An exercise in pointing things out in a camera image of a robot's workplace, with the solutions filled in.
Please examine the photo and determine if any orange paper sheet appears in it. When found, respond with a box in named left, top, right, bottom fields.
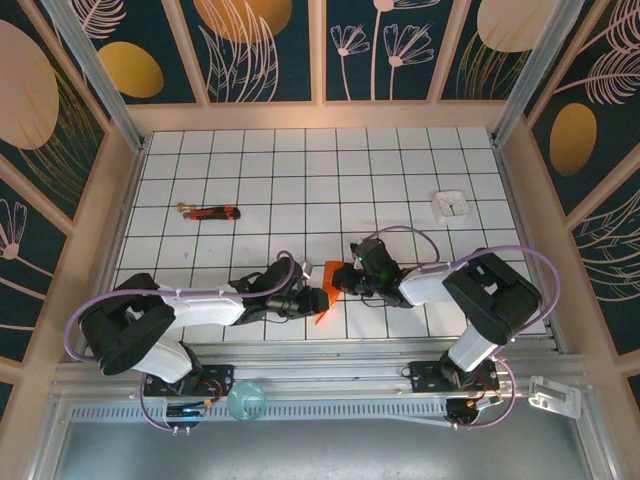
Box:
left=313, top=259, right=346, bottom=326

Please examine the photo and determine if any white square clock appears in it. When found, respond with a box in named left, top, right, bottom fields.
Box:
left=431, top=190, right=472, bottom=226

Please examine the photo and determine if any orange black utility knife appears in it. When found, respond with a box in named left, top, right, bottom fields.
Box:
left=187, top=205, right=242, bottom=222

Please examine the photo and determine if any clear teal glass bowl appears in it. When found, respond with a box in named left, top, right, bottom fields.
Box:
left=226, top=379, right=266, bottom=422

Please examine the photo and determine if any black controller board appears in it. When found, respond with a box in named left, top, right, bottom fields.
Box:
left=164, top=399, right=209, bottom=435
left=446, top=394, right=503, bottom=431

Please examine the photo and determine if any aluminium mounting rail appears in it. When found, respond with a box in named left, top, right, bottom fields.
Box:
left=47, top=339, right=596, bottom=407

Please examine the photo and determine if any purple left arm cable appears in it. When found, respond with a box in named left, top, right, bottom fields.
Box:
left=67, top=249, right=296, bottom=432

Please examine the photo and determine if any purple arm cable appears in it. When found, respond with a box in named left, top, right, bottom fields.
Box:
left=67, top=249, right=296, bottom=432
left=362, top=225, right=560, bottom=431

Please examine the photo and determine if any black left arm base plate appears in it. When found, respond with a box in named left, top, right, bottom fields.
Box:
left=143, top=363, right=236, bottom=397

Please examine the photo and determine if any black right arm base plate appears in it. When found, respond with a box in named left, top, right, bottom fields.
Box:
left=408, top=360, right=501, bottom=396

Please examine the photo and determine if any perforated metal cable tray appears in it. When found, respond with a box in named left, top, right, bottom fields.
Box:
left=67, top=402, right=451, bottom=422

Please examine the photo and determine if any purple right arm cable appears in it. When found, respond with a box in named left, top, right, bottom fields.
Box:
left=362, top=225, right=560, bottom=431

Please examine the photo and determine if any aluminium side rail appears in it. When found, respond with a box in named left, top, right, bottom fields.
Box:
left=492, top=142, right=566, bottom=354
left=79, top=142, right=151, bottom=361

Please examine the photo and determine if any white plastic bracket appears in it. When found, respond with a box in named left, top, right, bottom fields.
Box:
left=528, top=375, right=584, bottom=419

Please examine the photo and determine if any aluminium frame post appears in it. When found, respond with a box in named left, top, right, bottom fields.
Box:
left=39, top=0, right=151, bottom=151
left=492, top=0, right=586, bottom=146

